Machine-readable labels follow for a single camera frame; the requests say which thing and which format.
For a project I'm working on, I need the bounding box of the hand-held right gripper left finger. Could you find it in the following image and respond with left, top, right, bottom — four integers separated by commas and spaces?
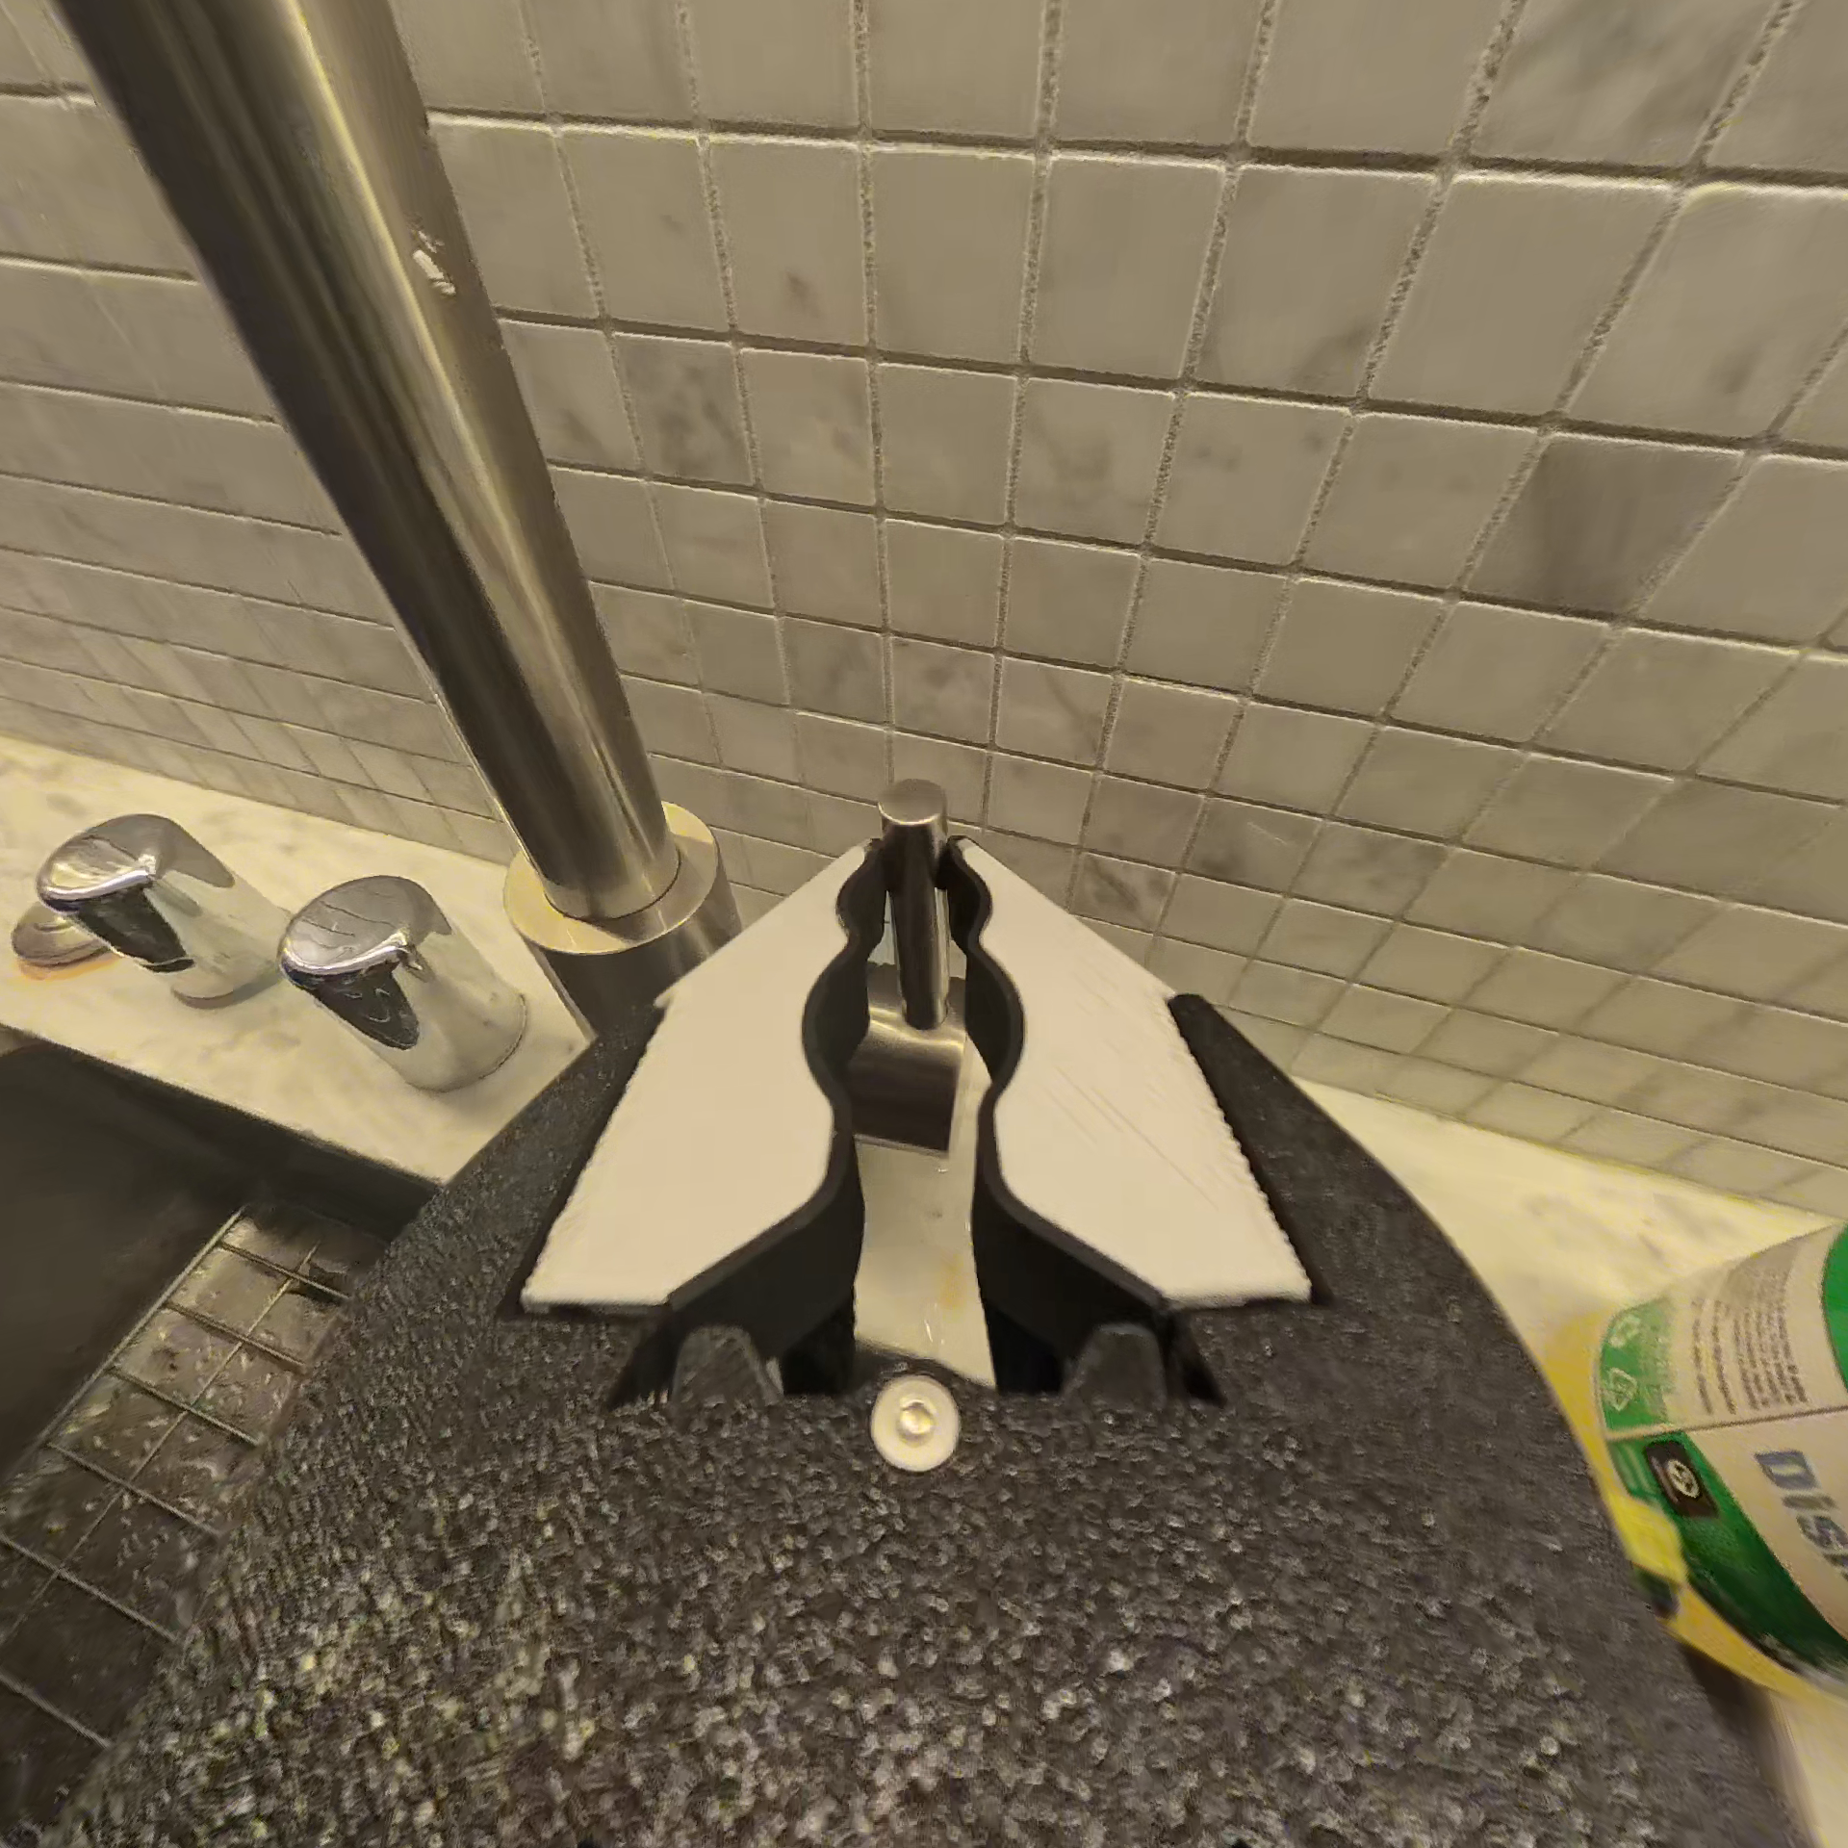
516, 841, 875, 1366

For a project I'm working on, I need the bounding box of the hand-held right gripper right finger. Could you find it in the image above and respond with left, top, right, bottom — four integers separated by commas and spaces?
940, 839, 1315, 1360

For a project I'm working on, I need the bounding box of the steel faucet handle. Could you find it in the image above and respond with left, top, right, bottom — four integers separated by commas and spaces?
840, 779, 966, 1155

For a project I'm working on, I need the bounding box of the steel sink grid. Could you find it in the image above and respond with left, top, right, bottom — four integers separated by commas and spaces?
0, 1199, 381, 1807

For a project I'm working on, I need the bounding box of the steel gooseneck faucet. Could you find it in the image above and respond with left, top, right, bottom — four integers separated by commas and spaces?
50, 0, 746, 1035

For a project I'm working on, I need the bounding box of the yellow dish soap bottle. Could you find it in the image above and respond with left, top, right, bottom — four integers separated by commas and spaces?
1537, 1224, 1848, 1701

